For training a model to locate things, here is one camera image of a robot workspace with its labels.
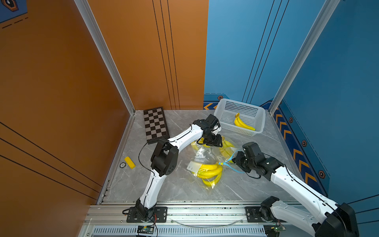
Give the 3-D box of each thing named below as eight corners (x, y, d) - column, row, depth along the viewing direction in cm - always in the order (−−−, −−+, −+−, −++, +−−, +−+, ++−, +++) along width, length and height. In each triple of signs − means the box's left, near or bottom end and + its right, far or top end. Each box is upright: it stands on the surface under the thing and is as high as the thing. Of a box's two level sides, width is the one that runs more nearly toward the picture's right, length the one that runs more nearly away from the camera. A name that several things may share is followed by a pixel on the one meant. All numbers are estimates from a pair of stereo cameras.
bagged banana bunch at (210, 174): (209, 192, 82) (210, 187, 75) (194, 176, 87) (194, 170, 81) (224, 177, 87) (227, 171, 80) (209, 162, 93) (210, 156, 86)
